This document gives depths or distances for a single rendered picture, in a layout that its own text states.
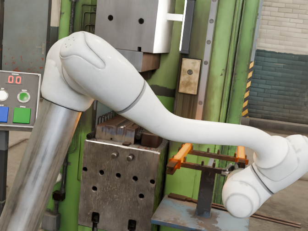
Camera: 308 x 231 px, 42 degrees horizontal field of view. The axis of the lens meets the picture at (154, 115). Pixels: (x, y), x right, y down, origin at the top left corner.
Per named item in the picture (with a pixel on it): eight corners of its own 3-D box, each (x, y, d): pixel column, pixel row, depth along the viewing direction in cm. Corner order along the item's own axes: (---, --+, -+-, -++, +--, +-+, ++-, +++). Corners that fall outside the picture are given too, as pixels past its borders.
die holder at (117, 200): (149, 240, 196) (159, 152, 187) (76, 224, 203) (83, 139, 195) (170, 199, 250) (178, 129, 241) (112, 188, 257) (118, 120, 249)
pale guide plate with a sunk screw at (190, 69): (195, 94, 198) (200, 60, 194) (178, 92, 199) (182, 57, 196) (196, 94, 200) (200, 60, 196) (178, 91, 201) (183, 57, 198)
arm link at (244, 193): (238, 211, 122) (273, 187, 118) (237, 233, 107) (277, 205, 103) (215, 184, 122) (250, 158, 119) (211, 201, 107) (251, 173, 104)
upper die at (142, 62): (140, 72, 190) (143, 52, 188) (101, 67, 194) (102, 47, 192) (159, 68, 230) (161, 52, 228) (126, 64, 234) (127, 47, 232)
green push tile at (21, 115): (29, 123, 189) (30, 108, 191) (12, 122, 187) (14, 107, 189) (29, 124, 190) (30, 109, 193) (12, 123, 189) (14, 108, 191)
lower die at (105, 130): (133, 144, 196) (135, 127, 195) (95, 138, 200) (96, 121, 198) (152, 128, 237) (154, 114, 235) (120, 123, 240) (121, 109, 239)
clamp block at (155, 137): (157, 148, 194) (158, 135, 192) (140, 145, 195) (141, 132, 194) (162, 143, 205) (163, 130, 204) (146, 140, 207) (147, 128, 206)
